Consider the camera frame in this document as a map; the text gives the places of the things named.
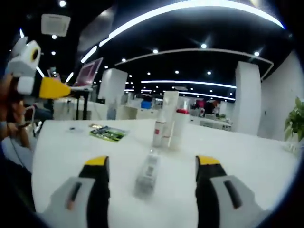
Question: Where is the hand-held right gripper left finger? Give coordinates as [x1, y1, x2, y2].
[44, 155, 111, 228]

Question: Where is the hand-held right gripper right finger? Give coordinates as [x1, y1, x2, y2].
[195, 155, 267, 228]

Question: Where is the small red-label skincare bottle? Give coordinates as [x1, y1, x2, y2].
[134, 148, 162, 197]
[152, 111, 167, 147]

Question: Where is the white skincare tube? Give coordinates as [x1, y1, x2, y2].
[162, 91, 180, 147]

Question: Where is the person's left hand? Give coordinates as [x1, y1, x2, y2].
[0, 74, 19, 103]

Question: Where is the red screen computer monitor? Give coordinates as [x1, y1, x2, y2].
[74, 57, 104, 87]

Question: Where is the ceiling air conditioner unit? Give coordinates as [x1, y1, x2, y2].
[40, 13, 72, 38]

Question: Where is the green black sachet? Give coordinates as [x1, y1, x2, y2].
[89, 126, 130, 143]

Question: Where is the green potted plant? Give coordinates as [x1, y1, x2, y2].
[284, 96, 304, 143]

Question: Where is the black frame standing desk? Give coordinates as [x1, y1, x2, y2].
[70, 86, 94, 121]

